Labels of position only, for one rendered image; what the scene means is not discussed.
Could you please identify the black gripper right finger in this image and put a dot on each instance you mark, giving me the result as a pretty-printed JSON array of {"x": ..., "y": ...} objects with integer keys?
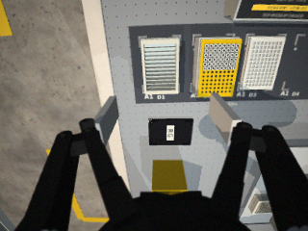
[{"x": 285, "y": 182}]

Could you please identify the yellow open-top box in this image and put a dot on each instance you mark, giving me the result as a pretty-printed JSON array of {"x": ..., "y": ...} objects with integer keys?
[{"x": 168, "y": 175}]

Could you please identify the grey flat table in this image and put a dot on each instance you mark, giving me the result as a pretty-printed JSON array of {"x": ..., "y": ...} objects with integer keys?
[{"x": 301, "y": 155}]

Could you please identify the white well plate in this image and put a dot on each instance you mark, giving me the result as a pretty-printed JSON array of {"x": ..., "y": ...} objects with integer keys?
[{"x": 261, "y": 60}]

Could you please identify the yellow tip rack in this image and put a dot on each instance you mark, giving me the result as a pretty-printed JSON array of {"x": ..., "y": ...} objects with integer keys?
[{"x": 215, "y": 64}]

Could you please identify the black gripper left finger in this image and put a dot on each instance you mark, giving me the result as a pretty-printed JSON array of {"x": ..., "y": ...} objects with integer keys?
[{"x": 50, "y": 205}]

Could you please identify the white trough reservoir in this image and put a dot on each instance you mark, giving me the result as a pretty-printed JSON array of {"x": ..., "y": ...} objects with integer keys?
[{"x": 160, "y": 77}]

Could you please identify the black flat rectangular pad with rg label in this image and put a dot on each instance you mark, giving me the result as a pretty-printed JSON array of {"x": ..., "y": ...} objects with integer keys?
[{"x": 170, "y": 131}]

